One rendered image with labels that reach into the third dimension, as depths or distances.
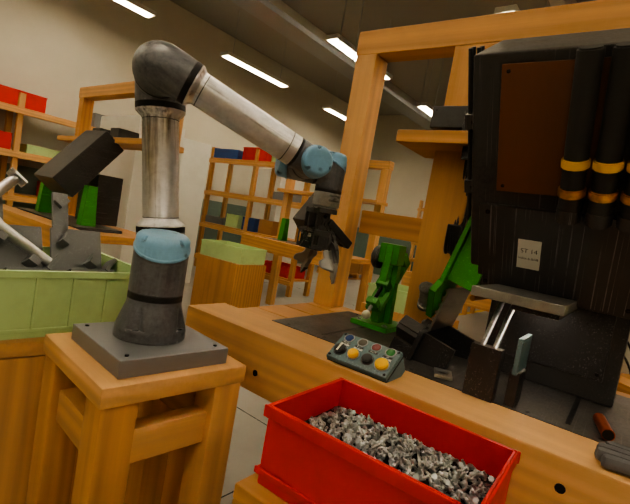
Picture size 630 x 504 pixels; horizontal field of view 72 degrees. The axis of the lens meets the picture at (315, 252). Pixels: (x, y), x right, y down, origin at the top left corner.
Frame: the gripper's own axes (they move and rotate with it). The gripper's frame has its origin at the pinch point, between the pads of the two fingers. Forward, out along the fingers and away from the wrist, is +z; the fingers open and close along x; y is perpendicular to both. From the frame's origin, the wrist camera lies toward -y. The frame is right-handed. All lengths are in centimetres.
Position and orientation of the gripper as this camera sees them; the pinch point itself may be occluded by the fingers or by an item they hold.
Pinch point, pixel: (317, 278)
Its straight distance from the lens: 124.3
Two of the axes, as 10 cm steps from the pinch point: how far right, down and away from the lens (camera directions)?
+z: -1.8, 9.8, 0.8
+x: 5.9, 1.8, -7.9
